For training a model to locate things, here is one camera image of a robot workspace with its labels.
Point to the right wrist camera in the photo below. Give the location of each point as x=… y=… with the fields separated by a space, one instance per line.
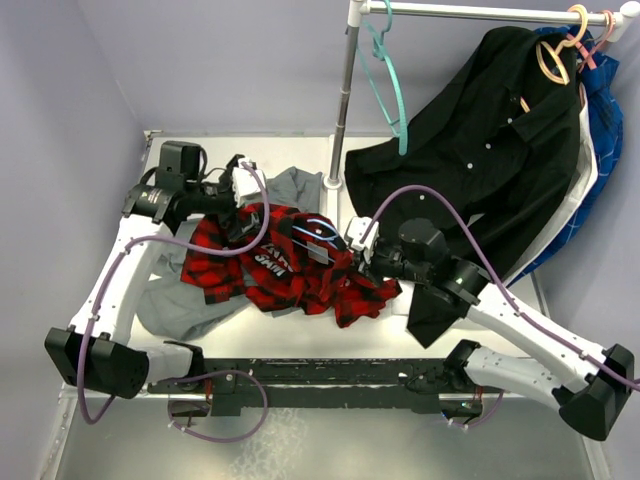
x=361 y=235

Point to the white garment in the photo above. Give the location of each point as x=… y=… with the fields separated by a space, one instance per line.
x=559 y=229

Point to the black base frame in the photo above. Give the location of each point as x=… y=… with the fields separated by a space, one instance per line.
x=420 y=385

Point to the grey shirt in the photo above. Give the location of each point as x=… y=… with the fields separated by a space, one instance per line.
x=171 y=308

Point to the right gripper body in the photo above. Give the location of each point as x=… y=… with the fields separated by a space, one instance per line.
x=389 y=262

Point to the teal hanger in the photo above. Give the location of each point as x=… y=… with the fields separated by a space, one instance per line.
x=396 y=119

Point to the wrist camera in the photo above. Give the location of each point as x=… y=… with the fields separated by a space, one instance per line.
x=361 y=235
x=248 y=182

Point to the pink hanger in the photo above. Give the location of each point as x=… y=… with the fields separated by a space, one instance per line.
x=586 y=54

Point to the metal clothes rack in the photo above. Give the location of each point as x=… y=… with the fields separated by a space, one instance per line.
x=335 y=199

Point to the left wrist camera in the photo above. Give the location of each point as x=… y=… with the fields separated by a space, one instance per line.
x=248 y=182

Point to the white hang tag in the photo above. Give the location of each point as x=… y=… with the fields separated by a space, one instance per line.
x=318 y=253

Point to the wooden hanger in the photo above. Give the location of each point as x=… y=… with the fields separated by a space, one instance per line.
x=559 y=75

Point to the blue checked shirt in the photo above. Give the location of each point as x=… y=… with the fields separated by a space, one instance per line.
x=606 y=125

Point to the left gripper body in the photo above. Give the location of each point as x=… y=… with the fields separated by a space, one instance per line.
x=215 y=198

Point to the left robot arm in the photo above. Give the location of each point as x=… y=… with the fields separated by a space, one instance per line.
x=130 y=280

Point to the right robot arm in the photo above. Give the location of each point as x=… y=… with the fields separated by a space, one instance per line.
x=587 y=384

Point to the red black plaid shirt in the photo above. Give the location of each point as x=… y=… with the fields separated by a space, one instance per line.
x=277 y=274

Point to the light blue hanger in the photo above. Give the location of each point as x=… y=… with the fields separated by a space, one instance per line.
x=320 y=230

